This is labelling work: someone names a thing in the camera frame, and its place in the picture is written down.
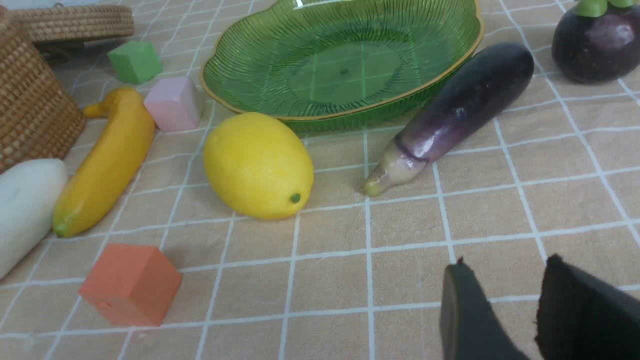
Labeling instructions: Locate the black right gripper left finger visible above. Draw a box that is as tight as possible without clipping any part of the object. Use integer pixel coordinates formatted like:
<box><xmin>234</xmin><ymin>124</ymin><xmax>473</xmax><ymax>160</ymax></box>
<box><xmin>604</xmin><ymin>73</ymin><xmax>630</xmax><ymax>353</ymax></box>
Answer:
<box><xmin>440</xmin><ymin>258</ymin><xmax>528</xmax><ymax>360</ymax></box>

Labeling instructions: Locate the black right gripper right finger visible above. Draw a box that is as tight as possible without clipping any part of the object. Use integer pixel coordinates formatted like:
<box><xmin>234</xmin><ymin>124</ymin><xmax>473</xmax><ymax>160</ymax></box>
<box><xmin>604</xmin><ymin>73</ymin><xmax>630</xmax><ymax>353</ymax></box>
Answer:
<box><xmin>535</xmin><ymin>254</ymin><xmax>640</xmax><ymax>360</ymax></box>

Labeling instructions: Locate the purple toy eggplant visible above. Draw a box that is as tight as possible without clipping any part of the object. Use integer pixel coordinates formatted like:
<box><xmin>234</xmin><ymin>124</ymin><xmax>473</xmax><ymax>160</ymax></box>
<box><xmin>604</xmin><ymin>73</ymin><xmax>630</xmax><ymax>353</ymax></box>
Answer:
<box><xmin>363</xmin><ymin>42</ymin><xmax>535</xmax><ymax>197</ymax></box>

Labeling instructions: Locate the yellow toy lemon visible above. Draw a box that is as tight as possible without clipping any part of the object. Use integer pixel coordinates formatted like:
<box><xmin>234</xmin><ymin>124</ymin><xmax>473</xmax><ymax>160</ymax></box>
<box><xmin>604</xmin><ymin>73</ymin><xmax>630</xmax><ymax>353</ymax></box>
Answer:
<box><xmin>203</xmin><ymin>112</ymin><xmax>314</xmax><ymax>220</ymax></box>

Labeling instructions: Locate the dark purple toy mangosteen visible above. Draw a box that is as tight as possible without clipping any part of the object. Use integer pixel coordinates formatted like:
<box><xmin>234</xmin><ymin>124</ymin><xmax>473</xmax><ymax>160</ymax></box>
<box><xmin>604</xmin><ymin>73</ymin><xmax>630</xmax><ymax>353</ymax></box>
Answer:
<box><xmin>551</xmin><ymin>0</ymin><xmax>640</xmax><ymax>84</ymax></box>

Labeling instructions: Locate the yellow toy banana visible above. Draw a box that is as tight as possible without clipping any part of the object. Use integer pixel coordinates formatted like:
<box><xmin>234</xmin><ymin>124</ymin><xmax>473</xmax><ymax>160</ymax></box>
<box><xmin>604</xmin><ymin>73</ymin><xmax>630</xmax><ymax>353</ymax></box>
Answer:
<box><xmin>52</xmin><ymin>86</ymin><xmax>155</xmax><ymax>239</ymax></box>

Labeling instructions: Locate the white toy radish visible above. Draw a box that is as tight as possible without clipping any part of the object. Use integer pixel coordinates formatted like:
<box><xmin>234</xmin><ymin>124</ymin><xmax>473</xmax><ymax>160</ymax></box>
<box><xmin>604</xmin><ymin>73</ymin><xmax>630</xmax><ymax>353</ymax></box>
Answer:
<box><xmin>0</xmin><ymin>158</ymin><xmax>69</xmax><ymax>278</ymax></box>

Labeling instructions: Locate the green glass leaf plate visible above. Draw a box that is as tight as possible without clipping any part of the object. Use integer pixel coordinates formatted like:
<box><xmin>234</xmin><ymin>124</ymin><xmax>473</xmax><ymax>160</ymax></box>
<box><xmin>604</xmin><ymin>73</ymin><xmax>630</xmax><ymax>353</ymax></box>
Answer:
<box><xmin>200</xmin><ymin>0</ymin><xmax>485</xmax><ymax>133</ymax></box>

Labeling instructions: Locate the orange foam cube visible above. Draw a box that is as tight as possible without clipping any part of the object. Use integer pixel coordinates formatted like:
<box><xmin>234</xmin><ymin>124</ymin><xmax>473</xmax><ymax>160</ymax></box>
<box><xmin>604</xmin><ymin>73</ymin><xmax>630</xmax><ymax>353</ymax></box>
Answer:
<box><xmin>78</xmin><ymin>243</ymin><xmax>182</xmax><ymax>327</ymax></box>

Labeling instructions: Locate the pink foam cube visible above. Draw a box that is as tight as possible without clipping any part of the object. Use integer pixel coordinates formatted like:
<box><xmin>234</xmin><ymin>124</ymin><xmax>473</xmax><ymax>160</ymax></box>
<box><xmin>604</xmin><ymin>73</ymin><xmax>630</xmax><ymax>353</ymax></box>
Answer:
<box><xmin>144</xmin><ymin>76</ymin><xmax>204</xmax><ymax>133</ymax></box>

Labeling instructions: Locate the green foam cube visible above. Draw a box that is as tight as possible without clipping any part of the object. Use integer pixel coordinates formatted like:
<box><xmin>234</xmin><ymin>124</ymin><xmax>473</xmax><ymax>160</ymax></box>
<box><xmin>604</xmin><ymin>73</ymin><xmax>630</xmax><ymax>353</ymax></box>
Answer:
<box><xmin>107</xmin><ymin>41</ymin><xmax>163</xmax><ymax>85</ymax></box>

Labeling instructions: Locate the woven rattan basket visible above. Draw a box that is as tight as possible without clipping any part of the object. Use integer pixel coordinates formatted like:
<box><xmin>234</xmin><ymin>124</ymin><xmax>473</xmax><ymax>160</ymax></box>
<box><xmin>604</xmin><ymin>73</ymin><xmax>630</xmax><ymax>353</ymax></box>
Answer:
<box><xmin>0</xmin><ymin>9</ymin><xmax>86</xmax><ymax>173</ymax></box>

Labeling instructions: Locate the woven rattan basket lid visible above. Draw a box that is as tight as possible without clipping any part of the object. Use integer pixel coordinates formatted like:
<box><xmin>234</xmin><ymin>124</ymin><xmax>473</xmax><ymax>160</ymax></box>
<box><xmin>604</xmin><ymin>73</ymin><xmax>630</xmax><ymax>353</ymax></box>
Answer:
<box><xmin>7</xmin><ymin>2</ymin><xmax>135</xmax><ymax>46</ymax></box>

